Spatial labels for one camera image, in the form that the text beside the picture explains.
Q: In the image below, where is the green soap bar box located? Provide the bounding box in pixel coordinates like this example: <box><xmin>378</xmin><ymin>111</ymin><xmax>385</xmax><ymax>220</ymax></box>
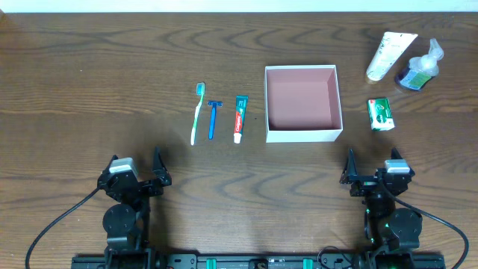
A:
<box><xmin>367</xmin><ymin>98</ymin><xmax>395</xmax><ymax>131</ymax></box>

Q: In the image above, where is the clear soap pump bottle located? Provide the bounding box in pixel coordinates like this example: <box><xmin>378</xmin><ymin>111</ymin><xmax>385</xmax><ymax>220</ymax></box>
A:
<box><xmin>394</xmin><ymin>38</ymin><xmax>444</xmax><ymax>91</ymax></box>

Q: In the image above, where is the white lotion tube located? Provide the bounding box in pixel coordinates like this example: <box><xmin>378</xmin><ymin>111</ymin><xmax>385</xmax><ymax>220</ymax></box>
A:
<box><xmin>365</xmin><ymin>31</ymin><xmax>418</xmax><ymax>84</ymax></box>

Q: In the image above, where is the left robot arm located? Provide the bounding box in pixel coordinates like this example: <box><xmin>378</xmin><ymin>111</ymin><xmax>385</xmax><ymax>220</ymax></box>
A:
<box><xmin>97</xmin><ymin>147</ymin><xmax>172</xmax><ymax>251</ymax></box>

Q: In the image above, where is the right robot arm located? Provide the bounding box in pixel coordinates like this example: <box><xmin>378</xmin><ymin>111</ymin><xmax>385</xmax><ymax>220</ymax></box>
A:
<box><xmin>340</xmin><ymin>148</ymin><xmax>423</xmax><ymax>268</ymax></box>

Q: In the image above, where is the white box pink interior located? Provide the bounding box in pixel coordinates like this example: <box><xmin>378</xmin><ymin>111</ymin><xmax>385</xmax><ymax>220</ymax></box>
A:
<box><xmin>264</xmin><ymin>65</ymin><xmax>344</xmax><ymax>143</ymax></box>

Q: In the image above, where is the blue disposable razor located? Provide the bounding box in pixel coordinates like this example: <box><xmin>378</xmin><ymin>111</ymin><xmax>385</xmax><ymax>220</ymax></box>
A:
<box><xmin>208</xmin><ymin>100</ymin><xmax>223</xmax><ymax>140</ymax></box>

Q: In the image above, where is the green white toothbrush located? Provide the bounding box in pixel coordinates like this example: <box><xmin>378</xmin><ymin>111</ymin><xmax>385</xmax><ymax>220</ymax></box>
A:
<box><xmin>190</xmin><ymin>82</ymin><xmax>206</xmax><ymax>146</ymax></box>

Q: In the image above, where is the green red toothpaste tube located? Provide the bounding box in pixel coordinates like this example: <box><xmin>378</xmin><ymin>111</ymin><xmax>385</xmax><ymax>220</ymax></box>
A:
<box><xmin>234</xmin><ymin>96</ymin><xmax>249</xmax><ymax>143</ymax></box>

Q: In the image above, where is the right black cable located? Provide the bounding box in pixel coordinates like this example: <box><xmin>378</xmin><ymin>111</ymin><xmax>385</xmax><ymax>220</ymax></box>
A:
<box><xmin>376</xmin><ymin>179</ymin><xmax>470</xmax><ymax>269</ymax></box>

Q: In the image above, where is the black cable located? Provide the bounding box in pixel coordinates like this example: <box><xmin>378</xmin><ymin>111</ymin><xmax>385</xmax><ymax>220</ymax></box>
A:
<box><xmin>24</xmin><ymin>186</ymin><xmax>102</xmax><ymax>269</ymax></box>
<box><xmin>376</xmin><ymin>179</ymin><xmax>470</xmax><ymax>269</ymax></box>

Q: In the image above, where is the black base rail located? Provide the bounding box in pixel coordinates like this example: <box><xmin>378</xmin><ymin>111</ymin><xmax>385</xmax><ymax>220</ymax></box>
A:
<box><xmin>71</xmin><ymin>253</ymin><xmax>446</xmax><ymax>269</ymax></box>

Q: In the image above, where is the left black cable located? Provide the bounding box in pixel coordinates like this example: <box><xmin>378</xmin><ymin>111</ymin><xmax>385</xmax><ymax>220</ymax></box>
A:
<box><xmin>24</xmin><ymin>186</ymin><xmax>102</xmax><ymax>269</ymax></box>

